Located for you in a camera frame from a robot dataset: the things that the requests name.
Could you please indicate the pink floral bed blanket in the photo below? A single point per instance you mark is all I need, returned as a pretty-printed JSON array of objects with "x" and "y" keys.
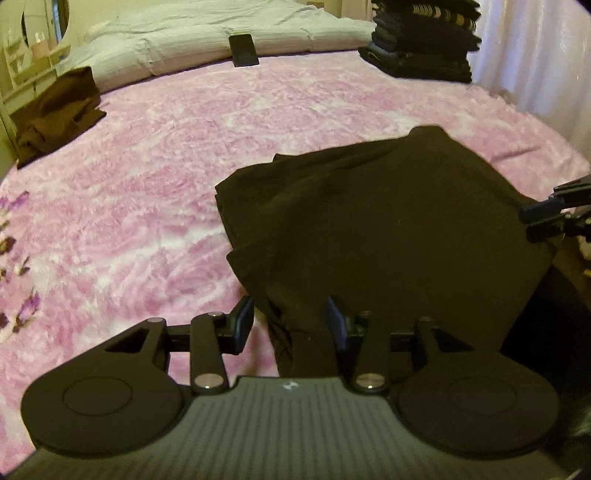
[{"x": 121, "y": 224}]

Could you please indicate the black smartphone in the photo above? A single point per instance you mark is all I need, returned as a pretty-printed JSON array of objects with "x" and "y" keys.
[{"x": 243, "y": 51}]

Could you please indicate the white sheer curtain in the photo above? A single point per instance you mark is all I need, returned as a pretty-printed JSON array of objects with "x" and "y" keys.
[{"x": 538, "y": 53}]

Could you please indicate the white folded duvet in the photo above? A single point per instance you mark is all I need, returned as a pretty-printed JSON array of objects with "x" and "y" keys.
[{"x": 173, "y": 37}]

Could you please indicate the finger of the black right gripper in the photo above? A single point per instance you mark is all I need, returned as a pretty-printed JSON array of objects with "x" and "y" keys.
[
  {"x": 569, "y": 226},
  {"x": 572, "y": 194}
]

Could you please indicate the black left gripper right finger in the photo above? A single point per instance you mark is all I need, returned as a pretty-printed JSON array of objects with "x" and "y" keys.
[{"x": 472, "y": 403}]

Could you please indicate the white shelf unit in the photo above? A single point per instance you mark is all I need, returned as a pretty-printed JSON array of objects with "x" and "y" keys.
[{"x": 31, "y": 70}]

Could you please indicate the brown crumpled garment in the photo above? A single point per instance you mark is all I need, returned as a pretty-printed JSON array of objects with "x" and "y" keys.
[{"x": 63, "y": 112}]

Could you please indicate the dark olive long-sleeve garment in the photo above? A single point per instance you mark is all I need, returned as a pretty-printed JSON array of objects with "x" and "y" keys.
[{"x": 402, "y": 228}]

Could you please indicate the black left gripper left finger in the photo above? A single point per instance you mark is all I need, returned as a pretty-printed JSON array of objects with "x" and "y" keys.
[{"x": 133, "y": 388}]

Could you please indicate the stack of folded dark clothes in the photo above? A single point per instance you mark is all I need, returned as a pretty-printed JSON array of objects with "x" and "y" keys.
[{"x": 426, "y": 40}]

